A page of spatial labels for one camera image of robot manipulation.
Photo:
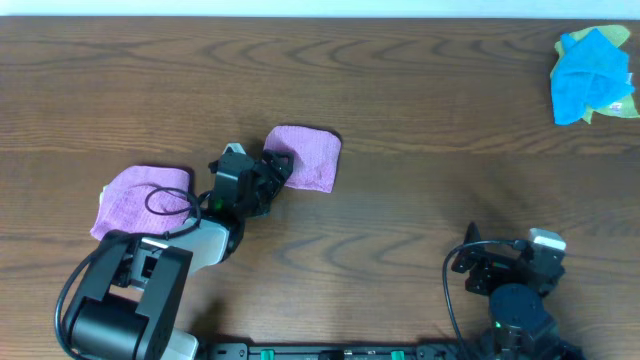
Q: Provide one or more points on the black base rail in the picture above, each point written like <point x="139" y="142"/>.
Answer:
<point x="236" y="348"/>

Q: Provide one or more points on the yellow-green microfiber cloth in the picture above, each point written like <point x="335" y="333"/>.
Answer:
<point x="617" y="107"/>

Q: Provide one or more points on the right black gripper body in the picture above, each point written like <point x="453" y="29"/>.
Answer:
<point x="491" y="268"/>

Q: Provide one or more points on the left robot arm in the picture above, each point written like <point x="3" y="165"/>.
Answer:
<point x="122" y="300"/>

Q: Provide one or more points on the green cloth under stack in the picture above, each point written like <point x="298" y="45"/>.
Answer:
<point x="101" y="195"/>

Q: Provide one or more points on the purple microfiber cloth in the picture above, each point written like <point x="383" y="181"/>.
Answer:
<point x="316" y="154"/>

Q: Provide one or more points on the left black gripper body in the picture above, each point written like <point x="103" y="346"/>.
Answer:
<point x="261" y="177"/>

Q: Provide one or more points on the folded purple cloth stack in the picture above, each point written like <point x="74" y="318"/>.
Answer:
<point x="124" y="208"/>

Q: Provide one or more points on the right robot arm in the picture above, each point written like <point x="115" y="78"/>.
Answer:
<point x="520" y="326"/>

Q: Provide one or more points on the blue microfiber cloth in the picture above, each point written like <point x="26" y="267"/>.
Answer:
<point x="587" y="75"/>

